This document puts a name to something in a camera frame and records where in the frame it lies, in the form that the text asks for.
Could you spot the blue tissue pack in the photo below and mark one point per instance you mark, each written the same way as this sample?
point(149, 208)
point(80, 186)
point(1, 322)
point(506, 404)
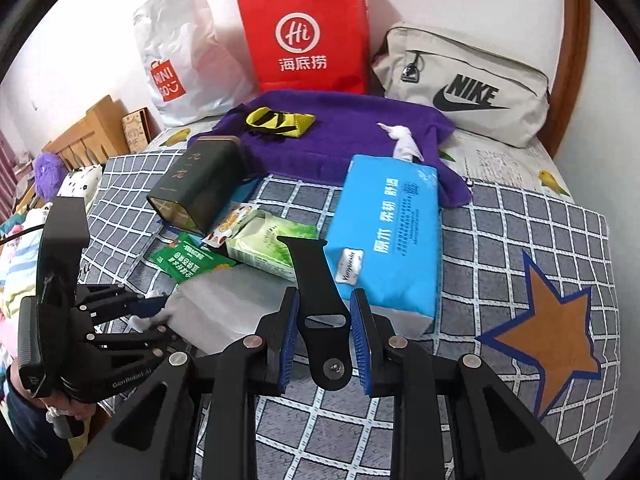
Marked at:
point(390, 230)

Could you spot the light green tissue pack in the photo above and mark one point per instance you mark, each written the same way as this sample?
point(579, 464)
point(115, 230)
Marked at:
point(260, 245)

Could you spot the grey checked blanket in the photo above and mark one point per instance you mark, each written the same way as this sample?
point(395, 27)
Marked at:
point(500, 240)

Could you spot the striped light cloth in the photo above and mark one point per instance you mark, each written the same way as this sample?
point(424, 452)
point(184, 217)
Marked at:
point(20, 270)

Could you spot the patterned book box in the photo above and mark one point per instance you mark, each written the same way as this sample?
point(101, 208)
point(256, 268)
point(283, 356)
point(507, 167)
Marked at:
point(135, 130)

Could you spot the dark green tin box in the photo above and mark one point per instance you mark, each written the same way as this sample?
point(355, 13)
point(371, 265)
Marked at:
point(200, 185)

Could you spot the brown wooden bed frame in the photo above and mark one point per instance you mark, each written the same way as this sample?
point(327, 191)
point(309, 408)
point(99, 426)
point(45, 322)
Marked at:
point(575, 60)

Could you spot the light wooden block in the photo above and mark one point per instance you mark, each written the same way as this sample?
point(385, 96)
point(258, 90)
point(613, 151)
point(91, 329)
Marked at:
point(100, 125)

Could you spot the purple plush toy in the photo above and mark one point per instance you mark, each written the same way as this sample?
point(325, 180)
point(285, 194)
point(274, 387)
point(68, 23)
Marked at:
point(47, 175)

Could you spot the beige waist bag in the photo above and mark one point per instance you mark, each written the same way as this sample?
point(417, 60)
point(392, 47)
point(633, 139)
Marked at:
point(450, 60)

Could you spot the white plastic shopping bag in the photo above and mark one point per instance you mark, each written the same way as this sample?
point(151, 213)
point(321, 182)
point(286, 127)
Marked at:
point(200, 60)

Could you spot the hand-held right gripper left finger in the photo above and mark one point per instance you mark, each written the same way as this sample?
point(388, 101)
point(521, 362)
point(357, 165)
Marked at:
point(290, 345)

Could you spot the purple towel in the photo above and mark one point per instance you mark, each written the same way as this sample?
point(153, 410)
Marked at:
point(350, 130)

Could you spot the lemon print sachet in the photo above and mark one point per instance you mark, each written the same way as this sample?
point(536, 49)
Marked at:
point(232, 222)

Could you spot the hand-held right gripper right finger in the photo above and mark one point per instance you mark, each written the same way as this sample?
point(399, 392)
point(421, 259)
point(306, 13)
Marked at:
point(360, 345)

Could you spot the red paper bag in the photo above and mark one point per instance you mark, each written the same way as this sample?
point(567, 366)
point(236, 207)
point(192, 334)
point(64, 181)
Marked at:
point(310, 10)

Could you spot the yellow black sock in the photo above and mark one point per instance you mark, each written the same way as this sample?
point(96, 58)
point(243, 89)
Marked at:
point(285, 122)

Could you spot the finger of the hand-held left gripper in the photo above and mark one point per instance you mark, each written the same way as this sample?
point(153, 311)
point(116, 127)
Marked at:
point(147, 305)
point(145, 341)

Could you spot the large white sock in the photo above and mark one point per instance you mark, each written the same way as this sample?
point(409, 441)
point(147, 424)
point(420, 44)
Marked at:
point(210, 305)

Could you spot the white spotted pillow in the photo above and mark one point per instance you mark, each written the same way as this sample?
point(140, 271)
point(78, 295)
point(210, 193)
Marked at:
point(82, 182)

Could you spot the green snack packet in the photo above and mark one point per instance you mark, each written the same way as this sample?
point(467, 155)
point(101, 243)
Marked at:
point(190, 260)

